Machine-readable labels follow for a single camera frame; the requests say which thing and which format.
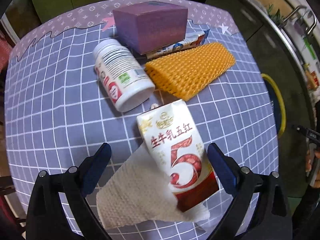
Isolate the orange foam fruit net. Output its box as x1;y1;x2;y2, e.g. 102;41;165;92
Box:
145;42;236;101

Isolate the chrome sink faucet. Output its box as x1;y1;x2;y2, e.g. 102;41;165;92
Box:
279;5;317;37

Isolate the red white milk carton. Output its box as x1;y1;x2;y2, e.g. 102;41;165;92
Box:
137;100;219;212

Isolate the white supplement bottle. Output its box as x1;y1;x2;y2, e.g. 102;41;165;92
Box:
93;38;155;113

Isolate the purple cardboard box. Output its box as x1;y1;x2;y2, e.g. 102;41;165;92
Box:
113;1;188;55

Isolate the yellow rimmed black trash bin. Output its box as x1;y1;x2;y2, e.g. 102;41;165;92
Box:
261;73;286;139

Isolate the purple grid tablecloth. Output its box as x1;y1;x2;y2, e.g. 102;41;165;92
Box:
3;0;281;240

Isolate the blue white snack wrapper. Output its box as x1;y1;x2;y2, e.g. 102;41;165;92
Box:
146;29;209;60

